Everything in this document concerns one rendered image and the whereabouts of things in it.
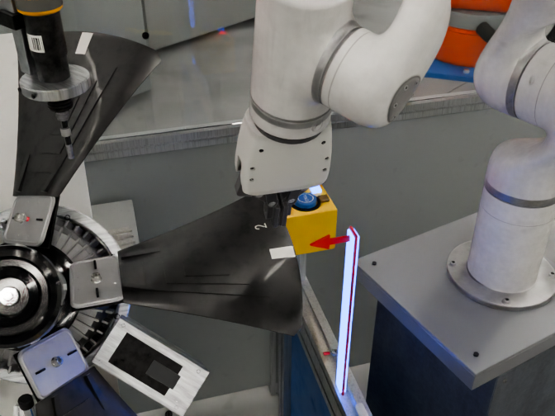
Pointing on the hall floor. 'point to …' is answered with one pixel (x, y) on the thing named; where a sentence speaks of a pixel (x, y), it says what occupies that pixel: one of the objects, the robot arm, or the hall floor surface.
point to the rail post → (285, 374)
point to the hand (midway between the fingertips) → (277, 207)
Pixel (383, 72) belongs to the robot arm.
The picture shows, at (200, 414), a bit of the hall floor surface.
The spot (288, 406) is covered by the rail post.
